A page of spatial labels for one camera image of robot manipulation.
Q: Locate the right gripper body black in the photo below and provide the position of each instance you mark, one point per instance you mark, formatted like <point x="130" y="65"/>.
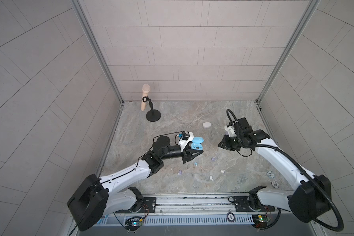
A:
<point x="232" y="143"/>

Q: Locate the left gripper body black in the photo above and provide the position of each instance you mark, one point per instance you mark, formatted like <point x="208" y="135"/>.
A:
<point x="183" y="157"/>

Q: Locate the blue earbud charging case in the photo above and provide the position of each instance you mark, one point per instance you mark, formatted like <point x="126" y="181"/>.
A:
<point x="197" y="143"/>

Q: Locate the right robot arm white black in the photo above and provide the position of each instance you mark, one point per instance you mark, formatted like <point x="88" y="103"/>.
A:
<point x="310" y="195"/>

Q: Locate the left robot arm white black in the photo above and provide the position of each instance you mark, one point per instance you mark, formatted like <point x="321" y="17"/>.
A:
<point x="100" y="196"/>

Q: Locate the white earbud charging case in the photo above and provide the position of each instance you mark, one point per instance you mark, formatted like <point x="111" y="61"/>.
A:
<point x="206" y="125"/>

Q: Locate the poker chip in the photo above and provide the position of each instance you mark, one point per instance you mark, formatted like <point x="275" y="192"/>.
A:
<point x="270" y="174"/>
<point x="275" y="184"/>

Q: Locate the right circuit board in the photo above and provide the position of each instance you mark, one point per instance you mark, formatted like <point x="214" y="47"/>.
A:
<point x="260" y="221"/>

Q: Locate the circuit board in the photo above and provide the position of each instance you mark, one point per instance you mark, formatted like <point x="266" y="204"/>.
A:
<point x="260" y="221"/>
<point x="134" y="221"/>

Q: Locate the left circuit board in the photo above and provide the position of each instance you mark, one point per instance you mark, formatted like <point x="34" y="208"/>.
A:
<point x="134" y="221"/>

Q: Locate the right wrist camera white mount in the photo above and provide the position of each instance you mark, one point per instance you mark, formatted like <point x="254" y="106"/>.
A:
<point x="230" y="131"/>

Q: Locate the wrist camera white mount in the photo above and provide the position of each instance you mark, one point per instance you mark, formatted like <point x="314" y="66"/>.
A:
<point x="184" y="138"/>
<point x="230" y="131"/>

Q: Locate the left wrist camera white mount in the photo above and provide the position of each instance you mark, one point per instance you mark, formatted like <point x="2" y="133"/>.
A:
<point x="184" y="138"/>

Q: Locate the aluminium rail frame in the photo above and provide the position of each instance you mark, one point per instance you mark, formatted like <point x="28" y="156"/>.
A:
<point x="189" y="210"/>

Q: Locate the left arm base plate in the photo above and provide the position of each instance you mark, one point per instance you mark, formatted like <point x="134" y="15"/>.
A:
<point x="148" y="206"/>

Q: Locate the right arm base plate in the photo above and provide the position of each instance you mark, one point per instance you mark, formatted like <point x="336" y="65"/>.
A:
<point x="242" y="204"/>

